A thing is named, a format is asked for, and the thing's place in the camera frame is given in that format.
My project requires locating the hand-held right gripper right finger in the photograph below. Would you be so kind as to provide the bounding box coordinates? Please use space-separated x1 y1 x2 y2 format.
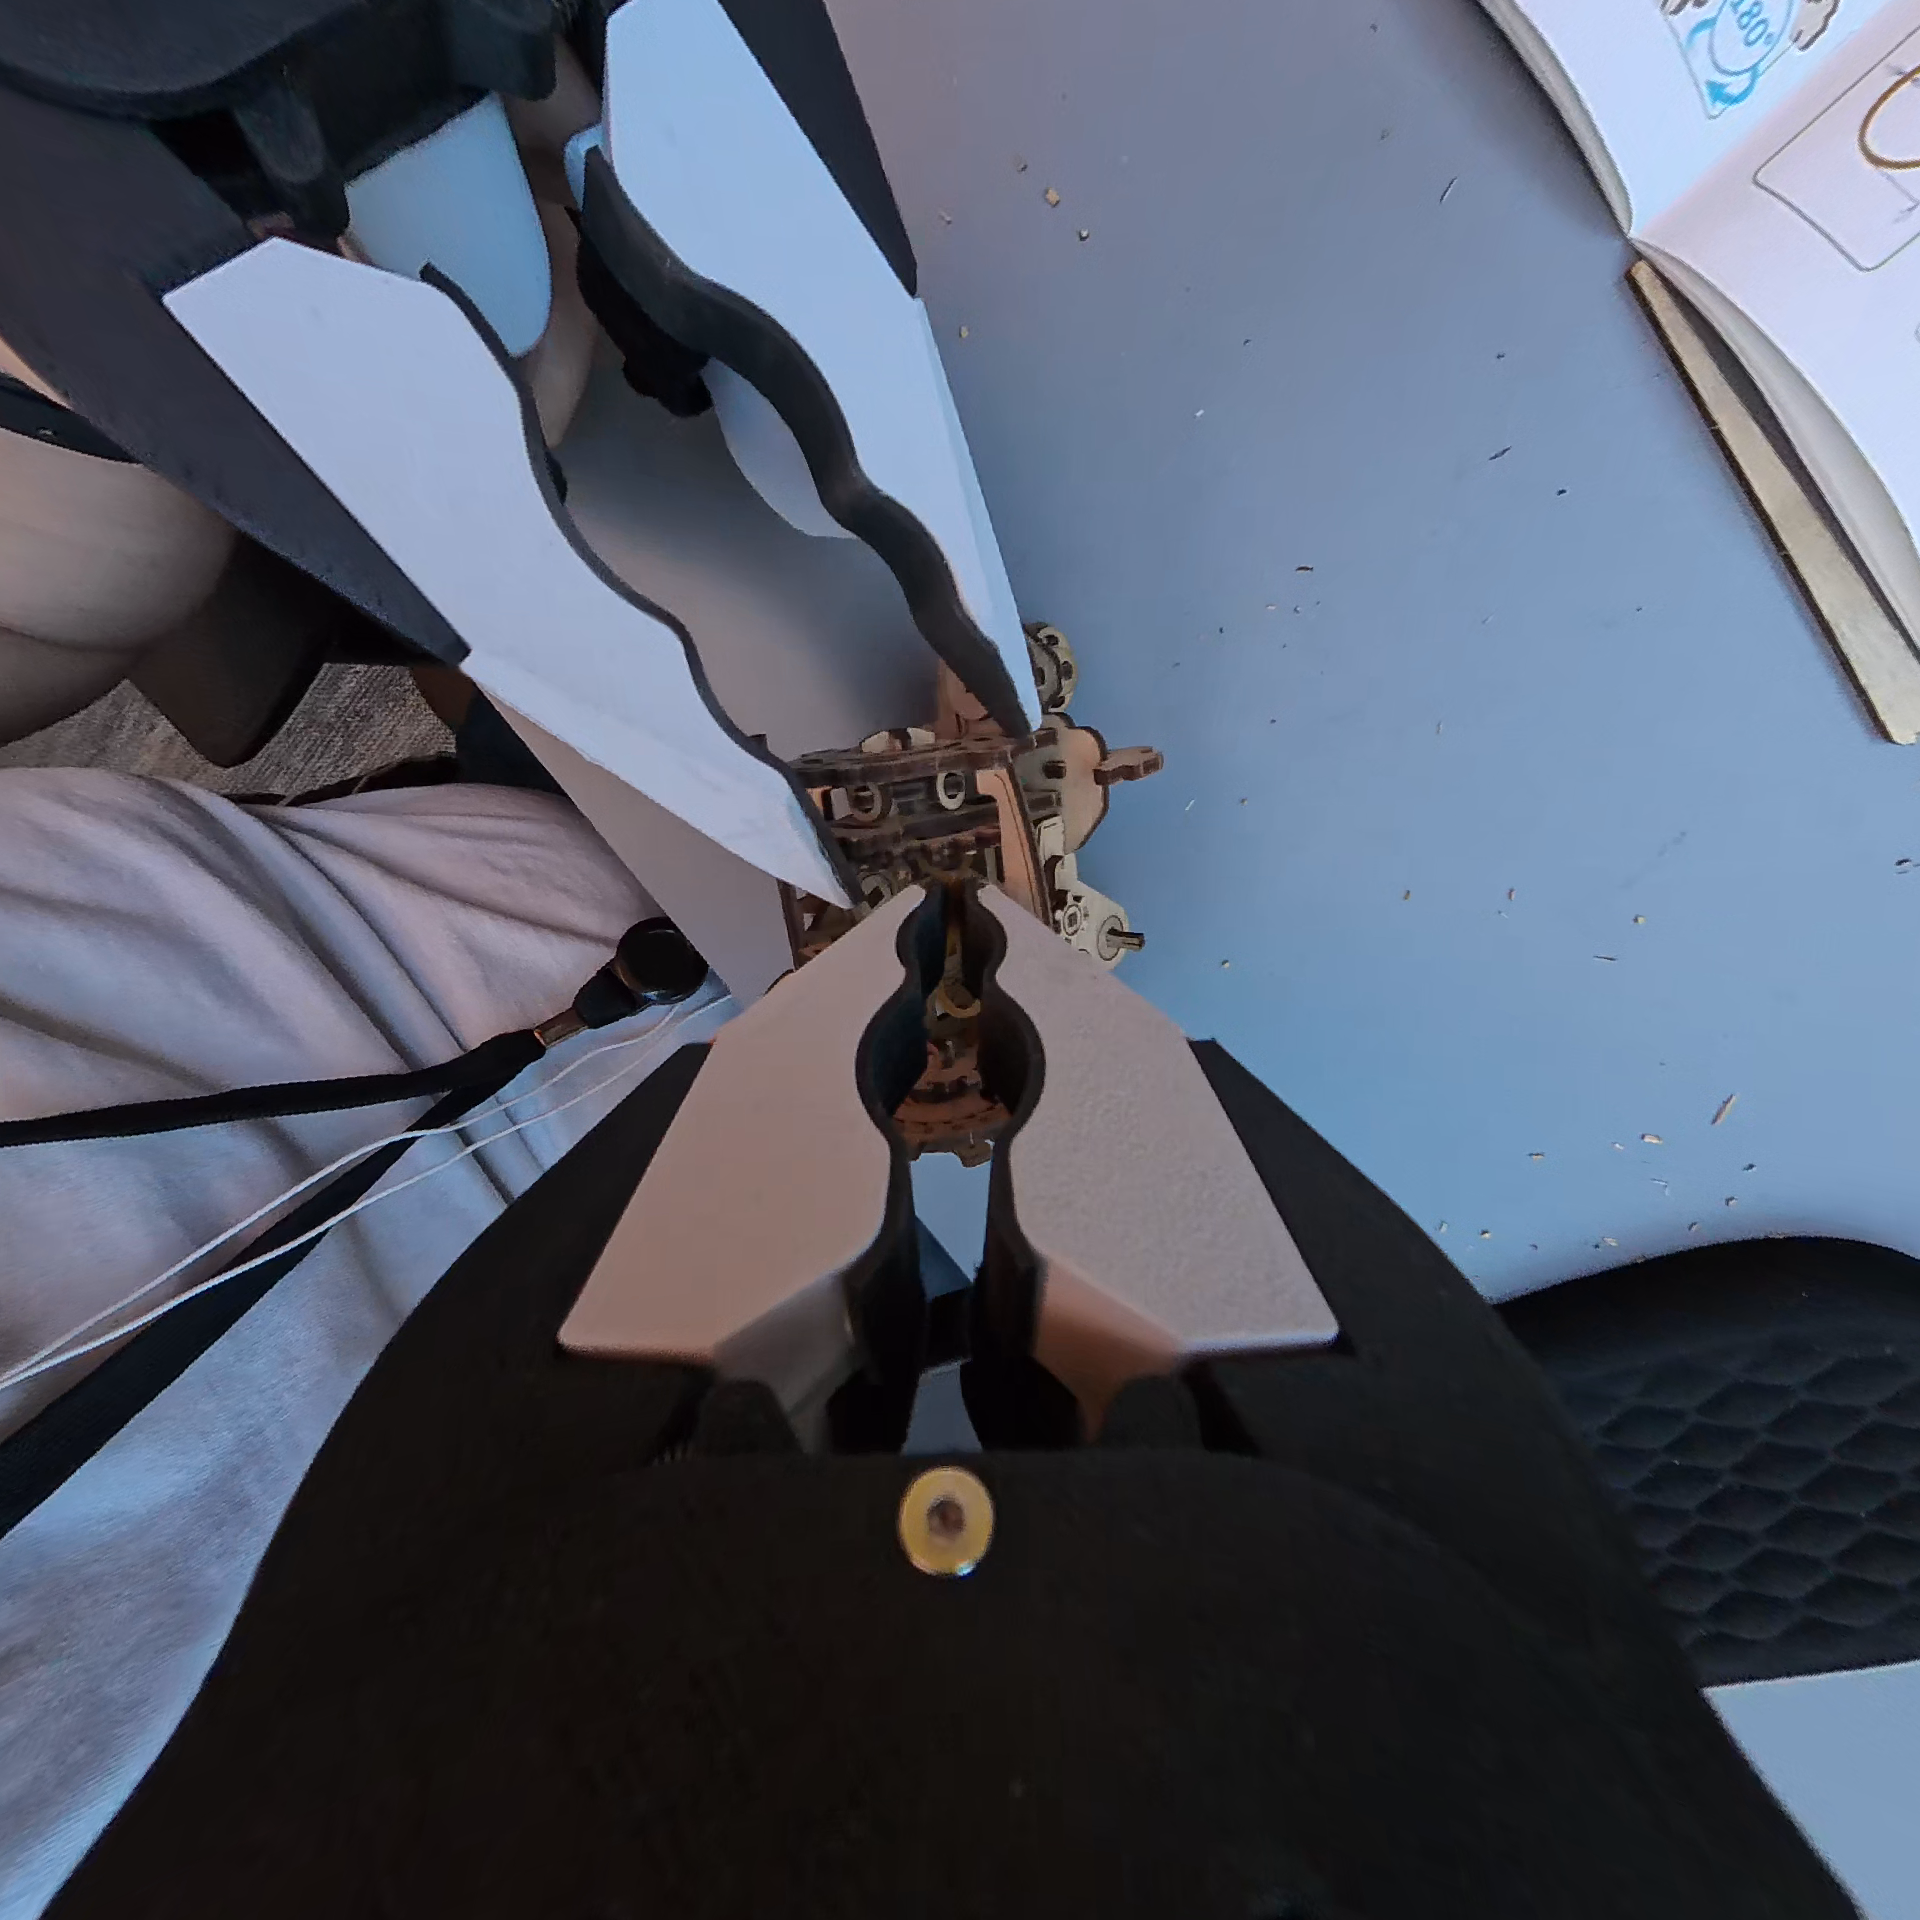
968 885 1340 1454

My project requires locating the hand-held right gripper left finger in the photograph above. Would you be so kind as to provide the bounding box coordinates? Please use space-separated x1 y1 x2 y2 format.
556 885 920 1454

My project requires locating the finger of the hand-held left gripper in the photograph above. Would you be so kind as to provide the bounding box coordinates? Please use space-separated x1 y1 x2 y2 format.
562 0 1044 743
162 92 862 914

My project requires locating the wooden mechanical puzzle model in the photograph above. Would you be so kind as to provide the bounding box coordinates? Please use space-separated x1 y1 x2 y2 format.
777 621 1164 1171

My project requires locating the person's left forearm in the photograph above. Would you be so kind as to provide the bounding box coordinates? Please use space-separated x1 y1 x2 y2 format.
0 341 322 754

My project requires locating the grey desk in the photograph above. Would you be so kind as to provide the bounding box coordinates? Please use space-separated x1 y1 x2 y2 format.
465 0 1920 1920

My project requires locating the person's left hand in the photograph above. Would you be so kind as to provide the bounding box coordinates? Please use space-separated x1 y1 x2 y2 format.
512 196 610 450

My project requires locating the black badge reel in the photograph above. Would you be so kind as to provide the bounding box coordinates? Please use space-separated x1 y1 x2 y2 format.
537 918 710 1051

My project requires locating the black wrist rest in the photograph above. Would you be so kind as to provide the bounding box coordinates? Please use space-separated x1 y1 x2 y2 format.
1490 1239 1920 1690

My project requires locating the white instruction booklet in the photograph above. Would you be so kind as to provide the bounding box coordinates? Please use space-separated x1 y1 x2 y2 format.
1473 0 1920 606

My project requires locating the black wrist strap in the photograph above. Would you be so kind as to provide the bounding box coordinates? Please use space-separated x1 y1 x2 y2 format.
0 367 95 462

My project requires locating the white earphone cable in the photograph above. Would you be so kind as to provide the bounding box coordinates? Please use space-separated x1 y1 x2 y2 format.
0 998 745 1394

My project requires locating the thin black lanyard strap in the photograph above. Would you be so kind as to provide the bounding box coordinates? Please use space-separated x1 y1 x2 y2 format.
0 1034 547 1150

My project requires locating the wide black strap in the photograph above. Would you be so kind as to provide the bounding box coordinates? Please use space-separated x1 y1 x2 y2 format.
0 1239 340 1549

